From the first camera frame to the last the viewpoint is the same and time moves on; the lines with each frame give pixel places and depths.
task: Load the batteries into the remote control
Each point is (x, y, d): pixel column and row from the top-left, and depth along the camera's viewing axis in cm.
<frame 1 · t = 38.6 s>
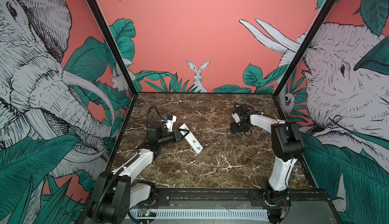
left hand: (188, 130, 79), fingers closed
right hand: (233, 127, 99), fingers open
white remote control: (192, 140, 81), point 14 cm above the table

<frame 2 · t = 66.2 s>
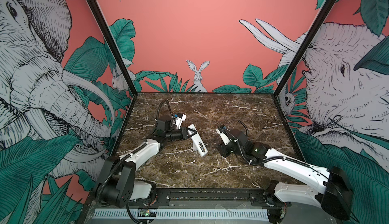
left hand: (196, 132, 80), fingers closed
right hand: (216, 143, 78), fingers open
white remote control: (198, 144, 81), point 13 cm above the table

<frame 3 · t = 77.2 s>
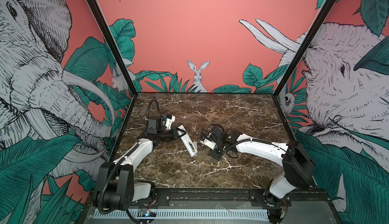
left hand: (185, 131, 82), fingers closed
right hand: (210, 151, 83), fingers closed
white remote control: (188, 142, 83), point 12 cm above the table

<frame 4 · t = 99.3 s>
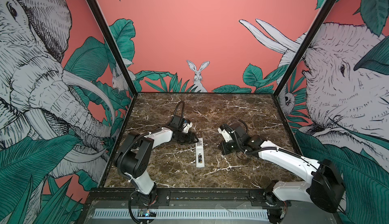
left hand: (195, 138, 90), fingers open
right hand: (216, 146, 80), fingers closed
white remote control: (199, 153, 90), point 2 cm above the table

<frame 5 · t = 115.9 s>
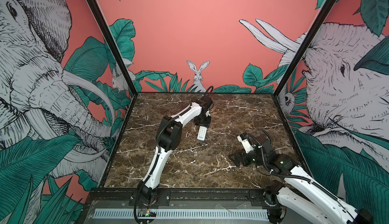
left hand: (207, 124, 97), fingers open
right hand: (234, 152, 77), fingers open
white remote control: (201, 133, 97), point 3 cm above the table

